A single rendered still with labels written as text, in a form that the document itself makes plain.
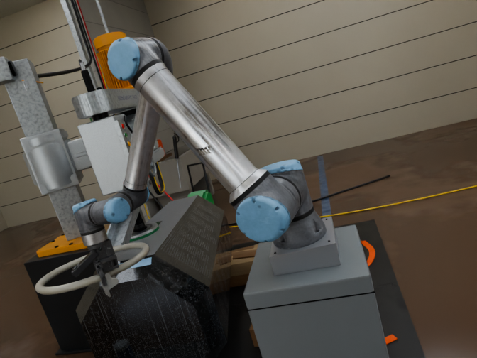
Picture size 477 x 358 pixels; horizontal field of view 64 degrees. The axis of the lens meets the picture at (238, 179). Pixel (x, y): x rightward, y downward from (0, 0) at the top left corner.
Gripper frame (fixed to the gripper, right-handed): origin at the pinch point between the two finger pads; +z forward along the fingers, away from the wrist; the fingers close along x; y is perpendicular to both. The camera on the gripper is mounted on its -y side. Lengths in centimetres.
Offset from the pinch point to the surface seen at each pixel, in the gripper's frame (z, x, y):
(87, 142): -61, 72, 18
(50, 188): -38, 138, -6
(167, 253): 6, 38, 36
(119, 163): -45, 66, 31
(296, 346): 22, -56, 46
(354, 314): 13, -70, 61
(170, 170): -11, 341, 140
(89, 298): 18, 56, -5
